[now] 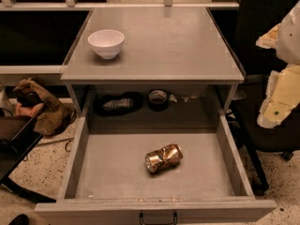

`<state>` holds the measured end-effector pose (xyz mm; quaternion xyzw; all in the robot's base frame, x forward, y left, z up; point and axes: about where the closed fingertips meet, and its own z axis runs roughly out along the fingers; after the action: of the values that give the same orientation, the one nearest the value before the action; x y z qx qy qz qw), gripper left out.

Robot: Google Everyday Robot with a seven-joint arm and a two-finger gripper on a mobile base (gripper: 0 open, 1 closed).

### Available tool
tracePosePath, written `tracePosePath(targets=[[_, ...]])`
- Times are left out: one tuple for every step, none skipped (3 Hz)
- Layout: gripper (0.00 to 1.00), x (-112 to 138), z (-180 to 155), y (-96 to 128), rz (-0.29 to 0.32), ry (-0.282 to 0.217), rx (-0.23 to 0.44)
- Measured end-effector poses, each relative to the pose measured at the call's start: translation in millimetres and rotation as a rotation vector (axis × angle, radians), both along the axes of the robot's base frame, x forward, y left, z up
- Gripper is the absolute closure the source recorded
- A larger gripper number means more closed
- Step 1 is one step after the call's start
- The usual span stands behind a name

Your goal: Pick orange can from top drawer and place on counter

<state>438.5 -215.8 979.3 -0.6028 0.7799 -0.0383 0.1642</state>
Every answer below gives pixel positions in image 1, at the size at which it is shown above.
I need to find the black office chair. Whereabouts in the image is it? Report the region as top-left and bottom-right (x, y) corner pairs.
(231, 0), (300, 195)

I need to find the black tape roll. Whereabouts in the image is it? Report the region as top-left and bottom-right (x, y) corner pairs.
(147, 90), (169, 112)

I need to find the crushed orange soda can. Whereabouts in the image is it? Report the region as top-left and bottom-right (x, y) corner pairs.
(145, 143), (183, 173)

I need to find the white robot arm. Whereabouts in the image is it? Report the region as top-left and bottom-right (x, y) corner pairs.
(256, 1), (300, 128)

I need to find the black and grey shoe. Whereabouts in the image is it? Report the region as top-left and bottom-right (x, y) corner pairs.
(94, 92), (143, 117)

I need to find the black tray stand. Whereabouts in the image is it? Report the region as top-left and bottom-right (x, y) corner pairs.
(0, 115), (55, 203)

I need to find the grey cabinet counter unit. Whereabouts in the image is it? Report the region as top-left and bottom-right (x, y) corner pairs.
(61, 7), (244, 112)

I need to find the grey open top drawer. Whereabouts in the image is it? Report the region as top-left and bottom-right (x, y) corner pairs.
(36, 94), (276, 225)

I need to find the black drawer handle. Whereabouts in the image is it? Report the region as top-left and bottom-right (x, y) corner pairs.
(139, 213), (178, 225)

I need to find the white ceramic bowl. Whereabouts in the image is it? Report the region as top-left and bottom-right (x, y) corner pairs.
(88, 29), (125, 59)

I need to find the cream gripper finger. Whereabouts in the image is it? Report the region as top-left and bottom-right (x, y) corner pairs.
(257, 64), (300, 128)
(256, 23), (280, 49)

